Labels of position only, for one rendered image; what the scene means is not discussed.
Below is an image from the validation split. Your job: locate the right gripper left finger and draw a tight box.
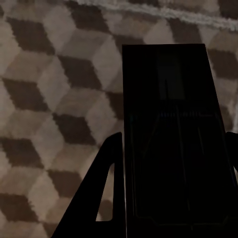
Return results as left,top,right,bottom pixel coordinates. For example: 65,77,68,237
52,132,126,238

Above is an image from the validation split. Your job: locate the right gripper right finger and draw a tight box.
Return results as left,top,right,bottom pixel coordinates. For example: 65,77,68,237
225,132,238,172

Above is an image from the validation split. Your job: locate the mousetrap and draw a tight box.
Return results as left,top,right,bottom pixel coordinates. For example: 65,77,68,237
122,44,238,238

